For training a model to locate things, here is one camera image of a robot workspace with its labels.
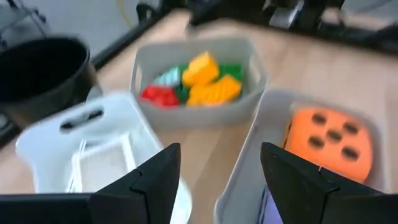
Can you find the black bucket with eyes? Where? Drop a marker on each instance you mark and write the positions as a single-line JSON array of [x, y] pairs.
[[37, 68]]

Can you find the black aluminium table frame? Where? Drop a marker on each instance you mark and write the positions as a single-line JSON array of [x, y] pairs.
[[130, 35]]

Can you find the purple foam die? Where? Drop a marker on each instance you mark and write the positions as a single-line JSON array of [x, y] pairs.
[[270, 211]]

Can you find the orange foam die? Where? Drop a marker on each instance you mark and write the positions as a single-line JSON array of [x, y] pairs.
[[298, 130]]

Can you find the white plastic bin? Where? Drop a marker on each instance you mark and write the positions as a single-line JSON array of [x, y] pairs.
[[46, 140]]

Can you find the mint studded brick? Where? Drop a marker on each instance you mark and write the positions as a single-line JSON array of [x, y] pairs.
[[169, 78]]

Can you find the green toy block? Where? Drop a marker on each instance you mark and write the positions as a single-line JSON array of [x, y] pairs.
[[233, 71]]

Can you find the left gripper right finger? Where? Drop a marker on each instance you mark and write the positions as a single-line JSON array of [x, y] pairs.
[[298, 193]]

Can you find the small red toy block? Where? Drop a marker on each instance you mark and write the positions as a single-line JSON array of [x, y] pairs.
[[158, 96]]

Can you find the grey plastic bin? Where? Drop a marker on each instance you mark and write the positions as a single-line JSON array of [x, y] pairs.
[[199, 119], [248, 161]]

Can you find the yellow-orange long brick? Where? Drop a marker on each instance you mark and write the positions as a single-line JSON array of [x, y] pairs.
[[217, 91]]

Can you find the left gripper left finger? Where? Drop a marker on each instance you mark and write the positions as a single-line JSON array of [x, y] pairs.
[[155, 193]]

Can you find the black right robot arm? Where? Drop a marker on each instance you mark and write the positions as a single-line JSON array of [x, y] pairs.
[[224, 9]]

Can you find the green studded brick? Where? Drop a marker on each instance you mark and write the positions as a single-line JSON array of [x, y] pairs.
[[182, 93]]

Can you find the yellow round-stud block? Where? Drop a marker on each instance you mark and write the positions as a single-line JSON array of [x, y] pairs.
[[200, 70]]

